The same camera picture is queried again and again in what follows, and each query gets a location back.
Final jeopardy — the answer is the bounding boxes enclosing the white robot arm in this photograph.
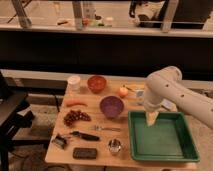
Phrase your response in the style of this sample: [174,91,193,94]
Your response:
[143,66,213,130]

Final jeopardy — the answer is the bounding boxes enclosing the purple bowl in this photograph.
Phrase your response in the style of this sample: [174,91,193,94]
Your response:
[99,96,124,118]

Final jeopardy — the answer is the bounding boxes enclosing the orange carrot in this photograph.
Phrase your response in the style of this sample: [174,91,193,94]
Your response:
[66,101,87,107]

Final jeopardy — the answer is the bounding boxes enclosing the dark rectangular sponge block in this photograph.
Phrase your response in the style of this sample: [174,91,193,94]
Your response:
[73,148,97,159]

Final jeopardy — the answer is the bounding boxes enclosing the red bowl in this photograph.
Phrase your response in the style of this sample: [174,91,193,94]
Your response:
[87,75,107,93]

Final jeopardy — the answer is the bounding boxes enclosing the red grape bunch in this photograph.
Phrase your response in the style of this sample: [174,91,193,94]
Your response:
[63,110,91,127]

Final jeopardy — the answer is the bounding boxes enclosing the yellow banana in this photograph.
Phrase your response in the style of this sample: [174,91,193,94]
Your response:
[123,84,145,91]

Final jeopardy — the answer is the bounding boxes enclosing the white plastic cup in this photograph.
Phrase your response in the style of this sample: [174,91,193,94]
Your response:
[67,75,81,90]

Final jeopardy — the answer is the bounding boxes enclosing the green plastic tray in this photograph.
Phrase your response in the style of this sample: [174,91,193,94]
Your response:
[128,111,200,162]

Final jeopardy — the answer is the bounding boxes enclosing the blue mug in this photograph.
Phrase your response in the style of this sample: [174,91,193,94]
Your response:
[136,90,144,105]

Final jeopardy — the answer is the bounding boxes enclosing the small steel cup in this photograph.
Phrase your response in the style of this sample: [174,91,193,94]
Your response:
[108,139,122,155]

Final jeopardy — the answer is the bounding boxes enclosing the black chair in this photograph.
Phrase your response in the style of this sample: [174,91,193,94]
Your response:
[0,72,35,171]

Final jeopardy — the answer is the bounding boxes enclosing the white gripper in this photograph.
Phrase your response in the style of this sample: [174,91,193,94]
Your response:
[143,98,163,126]

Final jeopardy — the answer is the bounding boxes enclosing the orange red apple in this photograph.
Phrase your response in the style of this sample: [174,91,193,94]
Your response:
[118,87,128,98]

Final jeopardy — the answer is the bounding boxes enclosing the black binder clip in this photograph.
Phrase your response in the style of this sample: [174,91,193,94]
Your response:
[52,134,67,149]

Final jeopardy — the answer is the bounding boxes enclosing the silver fork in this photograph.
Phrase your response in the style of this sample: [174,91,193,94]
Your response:
[92,125,121,132]

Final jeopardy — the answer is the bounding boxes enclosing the black handled peeler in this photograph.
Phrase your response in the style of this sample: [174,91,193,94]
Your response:
[70,131,100,141]

